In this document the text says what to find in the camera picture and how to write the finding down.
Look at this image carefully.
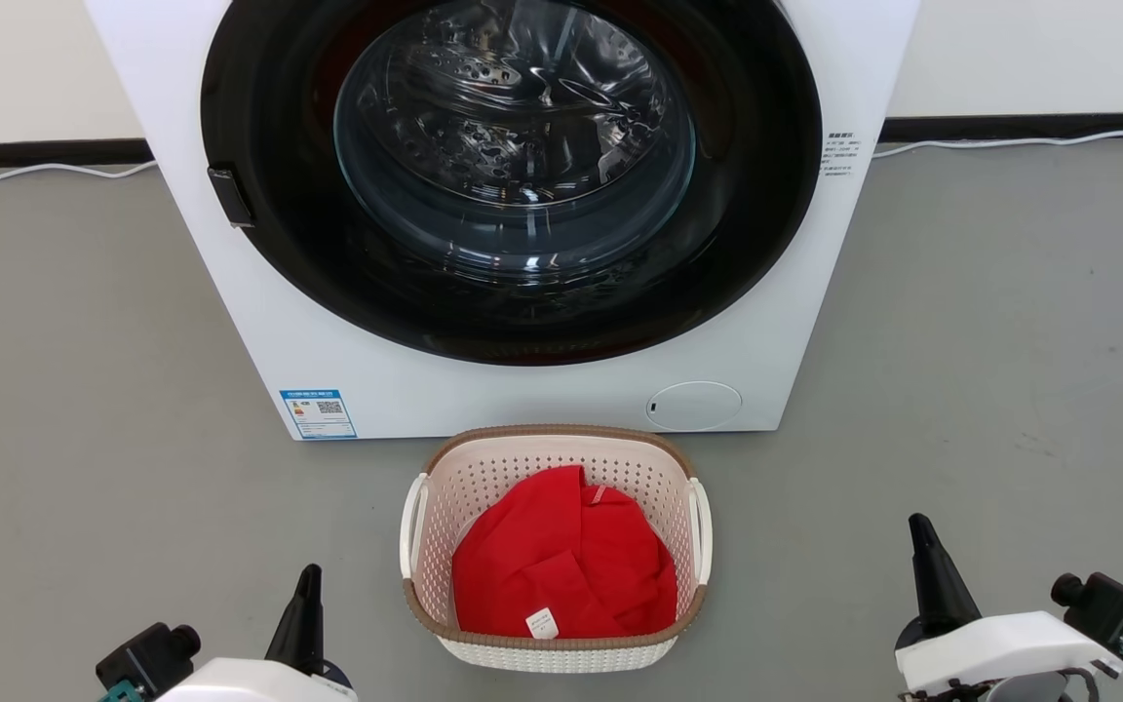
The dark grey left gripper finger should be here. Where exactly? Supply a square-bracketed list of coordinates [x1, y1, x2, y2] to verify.
[264, 564, 326, 676]

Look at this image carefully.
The white perforated laundry basket brown rim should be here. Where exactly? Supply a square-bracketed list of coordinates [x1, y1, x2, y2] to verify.
[399, 424, 715, 675]

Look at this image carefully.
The white front-load washing machine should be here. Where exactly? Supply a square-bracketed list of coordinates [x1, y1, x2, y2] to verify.
[84, 0, 921, 442]

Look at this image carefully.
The red garment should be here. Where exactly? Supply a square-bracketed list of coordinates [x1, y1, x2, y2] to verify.
[451, 465, 678, 640]

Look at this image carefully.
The black washer door handle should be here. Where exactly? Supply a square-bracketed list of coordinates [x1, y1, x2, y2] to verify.
[208, 166, 256, 229]

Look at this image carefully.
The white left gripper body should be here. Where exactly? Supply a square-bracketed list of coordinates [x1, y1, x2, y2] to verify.
[157, 658, 358, 702]

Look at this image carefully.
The round white filter cover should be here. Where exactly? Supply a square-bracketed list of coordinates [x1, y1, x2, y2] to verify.
[645, 381, 744, 433]

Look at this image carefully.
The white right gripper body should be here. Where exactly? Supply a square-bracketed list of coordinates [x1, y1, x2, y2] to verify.
[896, 611, 1123, 695]

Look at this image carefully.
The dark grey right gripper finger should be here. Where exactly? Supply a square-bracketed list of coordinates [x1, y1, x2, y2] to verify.
[908, 514, 982, 635]

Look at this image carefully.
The blue energy label sticker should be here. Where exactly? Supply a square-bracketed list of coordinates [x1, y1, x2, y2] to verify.
[280, 389, 359, 441]

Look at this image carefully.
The round dark glass washer door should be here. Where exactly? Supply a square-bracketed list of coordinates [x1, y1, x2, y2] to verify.
[199, 0, 824, 368]

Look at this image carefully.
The white floor cable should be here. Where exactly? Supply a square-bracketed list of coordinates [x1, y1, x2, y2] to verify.
[871, 130, 1123, 160]
[0, 160, 159, 184]

